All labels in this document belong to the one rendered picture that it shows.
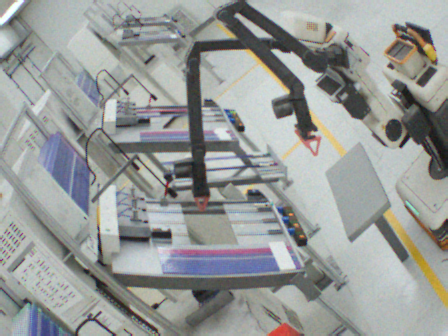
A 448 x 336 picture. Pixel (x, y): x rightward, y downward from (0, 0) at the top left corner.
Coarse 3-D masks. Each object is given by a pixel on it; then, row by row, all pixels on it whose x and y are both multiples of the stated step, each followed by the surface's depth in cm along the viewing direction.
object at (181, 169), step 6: (198, 150) 281; (192, 156) 289; (198, 156) 282; (174, 162) 286; (180, 162) 285; (186, 162) 284; (192, 162) 284; (198, 162) 283; (174, 168) 286; (180, 168) 285; (186, 168) 285; (174, 174) 288; (180, 174) 285; (186, 174) 285
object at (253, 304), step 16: (256, 288) 312; (176, 304) 316; (192, 304) 305; (240, 304) 278; (256, 304) 287; (272, 304) 310; (176, 320) 303; (208, 320) 284; (224, 320) 275; (240, 320) 267; (256, 320) 265; (272, 320) 285; (288, 320) 308
